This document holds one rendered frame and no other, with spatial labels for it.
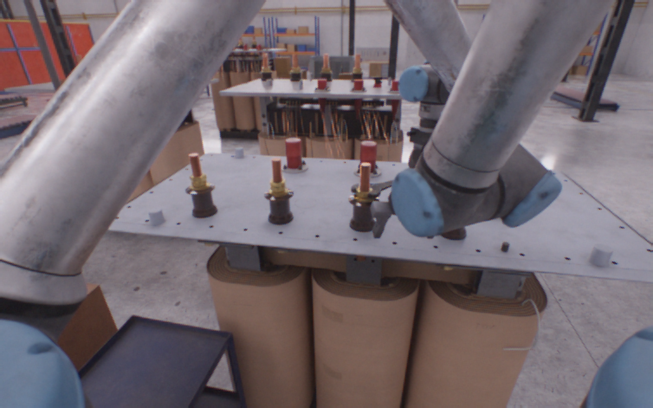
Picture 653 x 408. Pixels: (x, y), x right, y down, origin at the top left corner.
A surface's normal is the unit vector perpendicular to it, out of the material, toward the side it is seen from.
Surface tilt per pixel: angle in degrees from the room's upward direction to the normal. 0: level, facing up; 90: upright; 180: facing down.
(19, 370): 5
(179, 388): 0
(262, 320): 90
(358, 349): 90
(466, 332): 90
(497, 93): 102
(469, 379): 90
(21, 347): 5
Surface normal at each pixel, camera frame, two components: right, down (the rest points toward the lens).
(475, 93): -0.83, 0.32
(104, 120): 0.45, 0.04
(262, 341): -0.18, 0.45
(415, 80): -0.70, 0.33
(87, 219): 0.84, 0.37
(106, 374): 0.00, -0.89
